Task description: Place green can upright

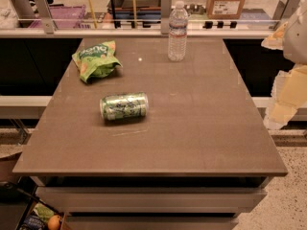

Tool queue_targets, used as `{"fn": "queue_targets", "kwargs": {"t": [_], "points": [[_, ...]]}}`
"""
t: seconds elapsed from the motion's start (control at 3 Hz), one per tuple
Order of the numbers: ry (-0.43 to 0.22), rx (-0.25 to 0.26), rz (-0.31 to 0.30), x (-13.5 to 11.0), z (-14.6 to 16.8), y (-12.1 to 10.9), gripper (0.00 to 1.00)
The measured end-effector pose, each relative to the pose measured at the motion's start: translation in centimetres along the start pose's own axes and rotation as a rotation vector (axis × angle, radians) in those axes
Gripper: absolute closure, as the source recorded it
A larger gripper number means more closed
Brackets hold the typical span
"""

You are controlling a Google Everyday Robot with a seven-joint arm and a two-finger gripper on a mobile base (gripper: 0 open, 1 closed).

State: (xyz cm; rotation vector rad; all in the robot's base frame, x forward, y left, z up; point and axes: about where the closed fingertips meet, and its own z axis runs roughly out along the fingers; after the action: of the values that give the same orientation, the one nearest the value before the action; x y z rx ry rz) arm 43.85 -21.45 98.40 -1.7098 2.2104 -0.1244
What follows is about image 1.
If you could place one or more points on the cardboard box with label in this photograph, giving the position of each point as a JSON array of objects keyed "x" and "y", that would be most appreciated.
[{"x": 224, "y": 9}]

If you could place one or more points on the box of snack packages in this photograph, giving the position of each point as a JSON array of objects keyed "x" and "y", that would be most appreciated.
[{"x": 38, "y": 218}]

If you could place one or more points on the clear water bottle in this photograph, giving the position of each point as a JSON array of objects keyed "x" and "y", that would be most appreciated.
[{"x": 178, "y": 22}]

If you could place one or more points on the purple plastic crate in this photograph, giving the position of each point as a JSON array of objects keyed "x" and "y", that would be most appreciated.
[{"x": 67, "y": 17}]

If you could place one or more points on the metal glass railing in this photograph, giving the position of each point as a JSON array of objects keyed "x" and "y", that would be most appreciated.
[{"x": 246, "y": 28}]

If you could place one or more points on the green snack bag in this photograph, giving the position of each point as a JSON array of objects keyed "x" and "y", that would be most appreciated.
[{"x": 97, "y": 61}]

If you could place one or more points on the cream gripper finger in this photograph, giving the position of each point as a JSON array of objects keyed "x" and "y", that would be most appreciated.
[
  {"x": 275, "y": 40},
  {"x": 289, "y": 94}
]

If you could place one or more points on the orange fruit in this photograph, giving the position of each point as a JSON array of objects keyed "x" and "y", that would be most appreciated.
[{"x": 54, "y": 223}]

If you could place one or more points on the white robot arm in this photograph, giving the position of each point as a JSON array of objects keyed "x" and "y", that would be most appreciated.
[{"x": 295, "y": 36}]

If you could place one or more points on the green soda can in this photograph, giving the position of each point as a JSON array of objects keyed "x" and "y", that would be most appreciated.
[{"x": 123, "y": 106}]

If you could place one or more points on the grey table drawer unit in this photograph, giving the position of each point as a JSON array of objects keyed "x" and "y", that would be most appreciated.
[{"x": 212, "y": 203}]

